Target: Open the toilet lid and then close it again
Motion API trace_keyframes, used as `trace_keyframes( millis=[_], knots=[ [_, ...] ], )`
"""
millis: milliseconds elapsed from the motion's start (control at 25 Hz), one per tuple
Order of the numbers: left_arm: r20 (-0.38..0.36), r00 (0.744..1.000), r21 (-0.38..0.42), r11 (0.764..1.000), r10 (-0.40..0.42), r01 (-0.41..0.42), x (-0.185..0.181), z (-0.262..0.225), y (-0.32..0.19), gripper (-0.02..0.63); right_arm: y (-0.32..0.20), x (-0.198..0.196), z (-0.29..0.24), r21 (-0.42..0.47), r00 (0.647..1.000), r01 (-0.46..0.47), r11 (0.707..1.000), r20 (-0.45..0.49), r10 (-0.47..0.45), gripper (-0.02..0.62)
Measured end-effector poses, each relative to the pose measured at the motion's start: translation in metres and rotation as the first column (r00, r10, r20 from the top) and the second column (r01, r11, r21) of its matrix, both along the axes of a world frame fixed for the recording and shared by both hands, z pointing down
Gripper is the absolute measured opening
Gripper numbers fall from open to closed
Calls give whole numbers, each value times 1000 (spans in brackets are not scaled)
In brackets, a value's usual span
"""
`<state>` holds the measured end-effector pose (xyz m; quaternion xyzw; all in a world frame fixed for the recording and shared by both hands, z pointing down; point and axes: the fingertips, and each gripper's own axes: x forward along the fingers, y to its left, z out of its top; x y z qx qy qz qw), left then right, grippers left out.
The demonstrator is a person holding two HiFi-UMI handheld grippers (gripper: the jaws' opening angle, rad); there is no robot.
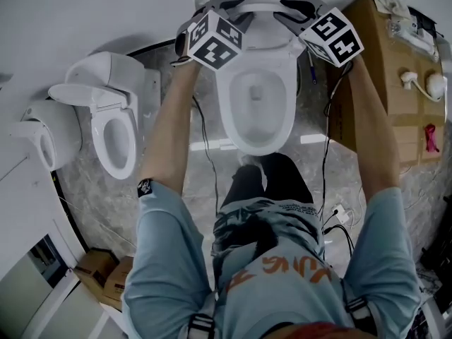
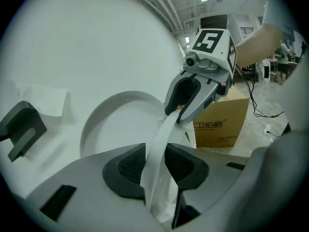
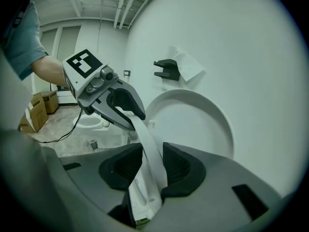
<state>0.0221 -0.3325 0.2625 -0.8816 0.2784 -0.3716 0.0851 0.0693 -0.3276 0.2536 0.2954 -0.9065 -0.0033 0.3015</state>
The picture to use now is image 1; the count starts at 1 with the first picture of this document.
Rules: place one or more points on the dark glass window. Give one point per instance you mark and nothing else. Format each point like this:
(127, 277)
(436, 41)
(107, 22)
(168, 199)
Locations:
(47, 260)

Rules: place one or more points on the white power strip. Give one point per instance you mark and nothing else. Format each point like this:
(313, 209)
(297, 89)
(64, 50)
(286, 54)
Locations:
(342, 213)

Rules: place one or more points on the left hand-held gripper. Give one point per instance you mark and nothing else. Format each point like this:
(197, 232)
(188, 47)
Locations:
(212, 44)

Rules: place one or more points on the white wall-hung toilet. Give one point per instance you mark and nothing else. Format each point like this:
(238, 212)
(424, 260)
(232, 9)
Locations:
(46, 143)

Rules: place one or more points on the white smart toilet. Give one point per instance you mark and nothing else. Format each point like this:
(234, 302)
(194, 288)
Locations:
(257, 118)

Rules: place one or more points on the red ribbon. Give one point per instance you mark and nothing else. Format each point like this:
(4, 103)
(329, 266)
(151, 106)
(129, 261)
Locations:
(431, 138)

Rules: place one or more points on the white toilet with tank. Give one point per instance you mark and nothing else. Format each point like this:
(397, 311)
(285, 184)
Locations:
(113, 147)

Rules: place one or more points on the large cardboard box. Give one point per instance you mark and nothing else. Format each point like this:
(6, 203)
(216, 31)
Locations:
(395, 83)

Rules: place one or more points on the small cardboard box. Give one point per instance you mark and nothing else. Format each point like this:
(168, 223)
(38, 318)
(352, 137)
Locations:
(93, 270)

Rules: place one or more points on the person's light blue shirt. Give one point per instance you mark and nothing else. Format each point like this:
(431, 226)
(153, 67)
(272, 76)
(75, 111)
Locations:
(275, 288)

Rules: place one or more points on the person's black trousers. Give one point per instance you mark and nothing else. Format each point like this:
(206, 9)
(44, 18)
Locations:
(261, 182)

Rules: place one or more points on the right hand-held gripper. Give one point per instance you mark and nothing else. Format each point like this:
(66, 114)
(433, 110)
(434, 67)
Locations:
(335, 37)

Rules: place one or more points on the thin wrist bangle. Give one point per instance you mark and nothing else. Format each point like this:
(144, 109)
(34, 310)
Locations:
(182, 61)

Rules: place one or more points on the person's right forearm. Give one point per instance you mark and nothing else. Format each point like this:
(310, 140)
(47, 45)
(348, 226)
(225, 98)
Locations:
(374, 136)

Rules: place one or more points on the clear plastic bags with fittings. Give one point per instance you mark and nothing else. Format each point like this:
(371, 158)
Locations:
(399, 16)

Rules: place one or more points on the person's left forearm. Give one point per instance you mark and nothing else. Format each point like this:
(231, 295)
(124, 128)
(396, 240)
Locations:
(169, 136)

